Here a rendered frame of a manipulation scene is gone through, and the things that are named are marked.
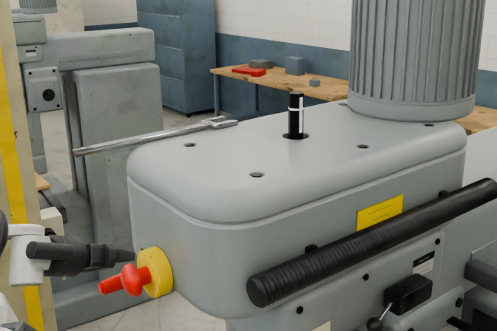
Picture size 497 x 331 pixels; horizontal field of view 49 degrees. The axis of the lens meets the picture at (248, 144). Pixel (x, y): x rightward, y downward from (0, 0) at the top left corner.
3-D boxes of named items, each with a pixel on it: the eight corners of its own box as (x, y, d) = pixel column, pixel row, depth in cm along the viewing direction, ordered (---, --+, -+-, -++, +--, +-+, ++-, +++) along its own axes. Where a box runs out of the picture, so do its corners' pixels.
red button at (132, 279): (133, 305, 64) (130, 275, 63) (118, 290, 67) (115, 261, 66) (158, 295, 66) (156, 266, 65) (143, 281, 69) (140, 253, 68)
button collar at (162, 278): (160, 306, 66) (157, 262, 64) (137, 285, 70) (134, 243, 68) (175, 301, 67) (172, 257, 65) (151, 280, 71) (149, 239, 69)
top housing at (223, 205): (222, 343, 59) (217, 206, 54) (118, 250, 79) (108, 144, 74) (470, 222, 86) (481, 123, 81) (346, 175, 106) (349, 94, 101)
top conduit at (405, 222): (265, 315, 57) (265, 285, 56) (241, 297, 60) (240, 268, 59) (499, 202, 82) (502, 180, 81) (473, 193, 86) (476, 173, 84)
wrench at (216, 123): (79, 159, 68) (78, 154, 68) (68, 152, 71) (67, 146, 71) (237, 125, 82) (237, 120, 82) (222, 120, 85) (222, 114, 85)
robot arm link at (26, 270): (44, 287, 120) (-2, 287, 111) (45, 238, 123) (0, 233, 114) (80, 281, 115) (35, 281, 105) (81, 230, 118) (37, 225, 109)
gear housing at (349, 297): (285, 377, 68) (285, 307, 65) (183, 291, 87) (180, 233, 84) (444, 284, 87) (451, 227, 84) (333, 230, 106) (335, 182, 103)
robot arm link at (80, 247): (79, 283, 131) (38, 282, 121) (80, 242, 134) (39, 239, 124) (118, 277, 125) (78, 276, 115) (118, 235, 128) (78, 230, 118)
